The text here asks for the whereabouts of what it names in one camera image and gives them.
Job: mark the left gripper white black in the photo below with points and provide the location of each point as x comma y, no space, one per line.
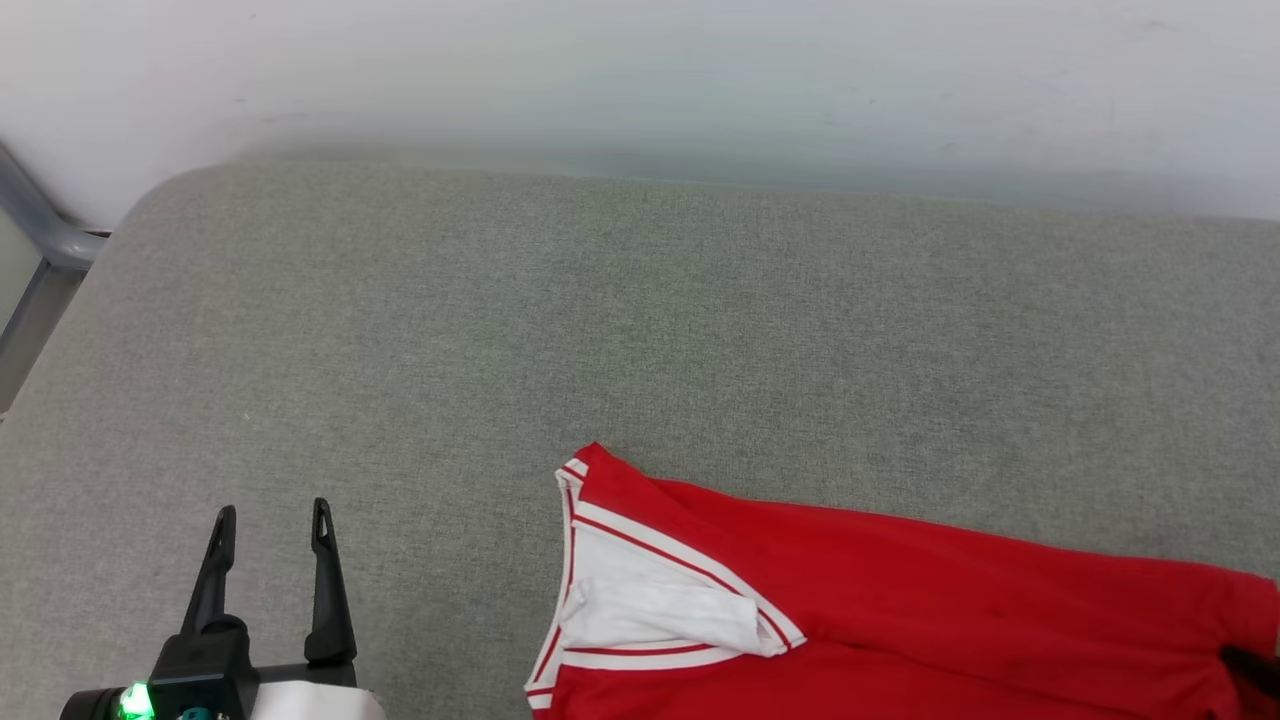
310,695

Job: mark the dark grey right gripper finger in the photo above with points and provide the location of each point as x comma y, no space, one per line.
1255,670

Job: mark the red and white jersey garment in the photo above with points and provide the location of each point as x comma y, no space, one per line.
900,620

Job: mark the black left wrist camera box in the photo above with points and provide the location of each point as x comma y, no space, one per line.
205,665

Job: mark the grey metal frame rail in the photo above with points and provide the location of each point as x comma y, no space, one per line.
45,235

